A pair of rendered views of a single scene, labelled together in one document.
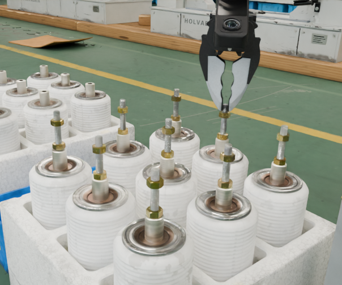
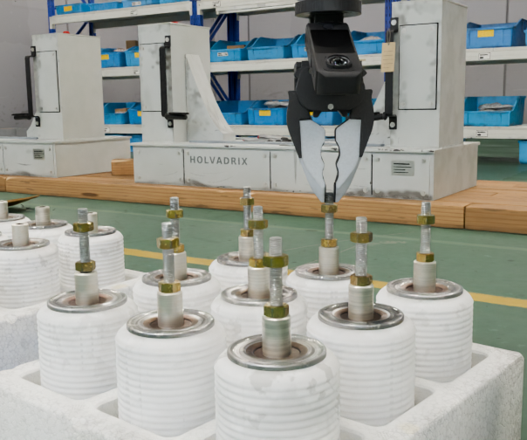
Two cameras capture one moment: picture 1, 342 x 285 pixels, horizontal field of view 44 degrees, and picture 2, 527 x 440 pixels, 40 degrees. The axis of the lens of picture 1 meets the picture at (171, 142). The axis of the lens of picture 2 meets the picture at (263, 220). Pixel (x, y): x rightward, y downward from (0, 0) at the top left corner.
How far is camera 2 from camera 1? 0.18 m
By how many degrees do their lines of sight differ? 16
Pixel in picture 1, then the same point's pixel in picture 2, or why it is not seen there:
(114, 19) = (70, 168)
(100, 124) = (110, 276)
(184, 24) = (190, 165)
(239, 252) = (398, 380)
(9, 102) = not seen: outside the picture
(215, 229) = (360, 343)
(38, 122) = (13, 272)
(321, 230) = (500, 360)
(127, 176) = not seen: hidden behind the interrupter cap
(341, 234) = not seen: outside the picture
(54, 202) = (85, 354)
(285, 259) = (461, 393)
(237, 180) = not seen: hidden behind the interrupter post
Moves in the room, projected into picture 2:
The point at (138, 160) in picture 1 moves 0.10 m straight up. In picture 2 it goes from (206, 289) to (203, 195)
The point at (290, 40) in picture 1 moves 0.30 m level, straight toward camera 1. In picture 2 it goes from (359, 174) to (361, 182)
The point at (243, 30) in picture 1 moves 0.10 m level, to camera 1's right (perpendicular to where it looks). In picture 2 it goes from (355, 67) to (455, 66)
